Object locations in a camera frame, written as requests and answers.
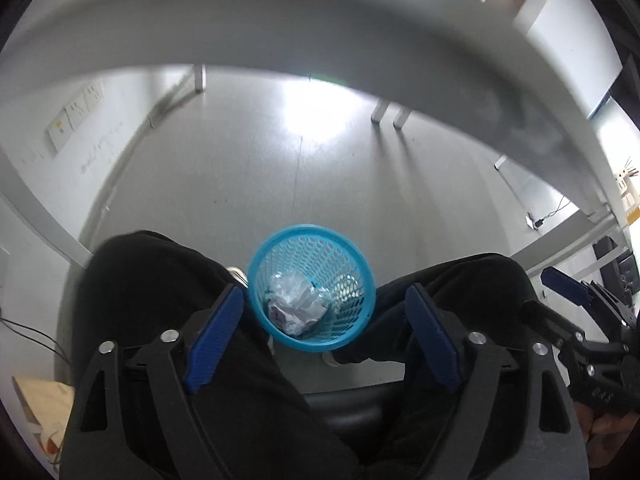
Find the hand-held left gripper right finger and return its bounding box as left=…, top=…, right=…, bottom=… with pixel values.
left=404, top=284, right=591, bottom=480

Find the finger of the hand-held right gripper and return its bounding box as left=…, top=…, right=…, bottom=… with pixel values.
left=522, top=299, right=633, bottom=377
left=541, top=266, right=640, bottom=333

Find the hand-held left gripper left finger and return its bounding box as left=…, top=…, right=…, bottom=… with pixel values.
left=60, top=284, right=246, bottom=480

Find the blue mesh wastebasket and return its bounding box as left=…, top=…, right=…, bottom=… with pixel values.
left=248, top=224, right=376, bottom=352

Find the person's right hand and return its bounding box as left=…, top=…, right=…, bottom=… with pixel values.
left=575, top=401, right=640, bottom=462

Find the person's right leg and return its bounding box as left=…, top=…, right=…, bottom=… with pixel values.
left=332, top=254, right=546, bottom=480

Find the black seat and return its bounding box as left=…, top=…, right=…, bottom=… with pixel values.
left=304, top=384, right=407, bottom=461

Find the cardboard box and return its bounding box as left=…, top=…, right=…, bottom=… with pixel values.
left=11, top=374, right=76, bottom=466

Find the white table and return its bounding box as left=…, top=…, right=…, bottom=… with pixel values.
left=0, top=0, right=626, bottom=271

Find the black power adapter cable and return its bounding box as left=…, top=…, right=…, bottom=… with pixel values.
left=525, top=195, right=572, bottom=231

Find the white wall outlet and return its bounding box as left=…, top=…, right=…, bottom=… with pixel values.
left=65, top=97, right=89, bottom=131
left=82, top=82, right=104, bottom=111
left=46, top=110, right=77, bottom=152

